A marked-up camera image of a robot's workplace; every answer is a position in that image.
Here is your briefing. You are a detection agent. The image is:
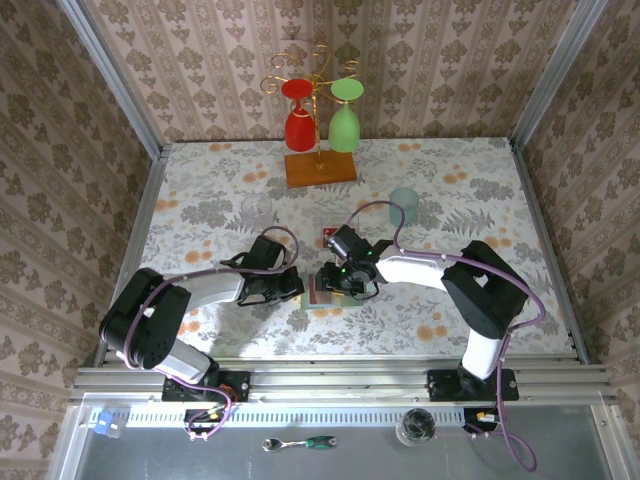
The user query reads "clear glass jar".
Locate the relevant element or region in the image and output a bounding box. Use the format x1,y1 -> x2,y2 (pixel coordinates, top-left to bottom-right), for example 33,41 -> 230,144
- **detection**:
395,407 -> 436,447

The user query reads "aluminium corner post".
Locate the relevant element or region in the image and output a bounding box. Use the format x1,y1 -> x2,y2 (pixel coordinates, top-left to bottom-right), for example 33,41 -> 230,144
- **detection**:
55,0 -> 170,160
509,0 -> 612,151

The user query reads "green-handled ratchet wrench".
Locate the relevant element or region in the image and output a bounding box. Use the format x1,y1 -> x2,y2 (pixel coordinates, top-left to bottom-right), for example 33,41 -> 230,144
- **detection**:
262,435 -> 337,453

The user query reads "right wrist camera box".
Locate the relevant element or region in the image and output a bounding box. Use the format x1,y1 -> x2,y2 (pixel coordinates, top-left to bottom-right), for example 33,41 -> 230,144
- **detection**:
327,224 -> 361,264

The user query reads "aluminium front rail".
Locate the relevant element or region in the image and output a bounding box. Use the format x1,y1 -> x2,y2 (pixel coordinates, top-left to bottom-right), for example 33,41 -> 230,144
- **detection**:
69,355 -> 619,405

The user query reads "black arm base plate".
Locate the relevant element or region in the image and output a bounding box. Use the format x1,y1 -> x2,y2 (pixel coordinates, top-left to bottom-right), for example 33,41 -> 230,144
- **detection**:
427,368 -> 520,403
162,370 -> 251,403

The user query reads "clear plastic tray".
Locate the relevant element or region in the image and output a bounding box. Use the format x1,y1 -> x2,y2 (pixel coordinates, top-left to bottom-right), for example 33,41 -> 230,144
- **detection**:
314,212 -> 362,251

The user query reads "aluminium table side rail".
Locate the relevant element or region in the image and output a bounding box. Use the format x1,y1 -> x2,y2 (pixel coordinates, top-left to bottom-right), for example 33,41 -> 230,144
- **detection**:
508,137 -> 591,366
92,143 -> 174,369

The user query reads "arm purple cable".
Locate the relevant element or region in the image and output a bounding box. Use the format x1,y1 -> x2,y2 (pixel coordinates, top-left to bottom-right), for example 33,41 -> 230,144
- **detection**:
124,225 -> 300,441
347,199 -> 546,474

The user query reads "blue translucent cup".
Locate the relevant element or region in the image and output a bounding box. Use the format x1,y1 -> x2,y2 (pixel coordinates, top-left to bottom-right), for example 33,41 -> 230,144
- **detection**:
388,187 -> 420,229

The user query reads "green card holder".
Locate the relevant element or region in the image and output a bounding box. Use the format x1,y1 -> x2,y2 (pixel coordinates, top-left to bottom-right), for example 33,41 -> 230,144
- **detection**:
301,277 -> 367,312

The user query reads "gold wire glass rack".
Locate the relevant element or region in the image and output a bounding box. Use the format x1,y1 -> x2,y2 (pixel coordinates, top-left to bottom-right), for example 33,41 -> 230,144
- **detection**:
260,43 -> 360,190

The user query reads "green wine glass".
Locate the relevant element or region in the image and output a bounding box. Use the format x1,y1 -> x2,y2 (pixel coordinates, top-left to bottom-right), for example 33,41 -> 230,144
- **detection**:
328,78 -> 365,153

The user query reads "white slotted cable duct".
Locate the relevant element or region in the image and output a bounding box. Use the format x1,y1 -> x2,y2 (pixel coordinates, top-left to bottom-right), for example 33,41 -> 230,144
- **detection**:
88,403 -> 501,430

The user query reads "black connector bracket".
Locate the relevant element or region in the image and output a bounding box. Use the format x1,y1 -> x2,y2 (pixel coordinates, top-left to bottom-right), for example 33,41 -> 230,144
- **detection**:
462,407 -> 502,439
183,407 -> 227,442

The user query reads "clear drinking glass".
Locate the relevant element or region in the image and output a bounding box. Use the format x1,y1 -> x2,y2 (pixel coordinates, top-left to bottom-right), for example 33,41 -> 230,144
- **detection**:
240,193 -> 274,225

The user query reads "grey metal shelf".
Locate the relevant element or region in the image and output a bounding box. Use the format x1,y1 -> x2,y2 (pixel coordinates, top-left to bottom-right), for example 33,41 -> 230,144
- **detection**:
47,392 -> 626,480

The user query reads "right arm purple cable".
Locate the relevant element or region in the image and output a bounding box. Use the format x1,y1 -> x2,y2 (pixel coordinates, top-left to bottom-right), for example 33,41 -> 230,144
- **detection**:
347,199 -> 546,474

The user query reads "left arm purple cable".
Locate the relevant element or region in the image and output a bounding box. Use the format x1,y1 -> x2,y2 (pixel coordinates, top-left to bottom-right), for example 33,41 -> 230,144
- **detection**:
124,225 -> 300,441

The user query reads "red wine glass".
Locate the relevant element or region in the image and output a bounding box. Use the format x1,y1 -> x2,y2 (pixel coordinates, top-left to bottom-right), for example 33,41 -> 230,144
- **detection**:
280,78 -> 317,152

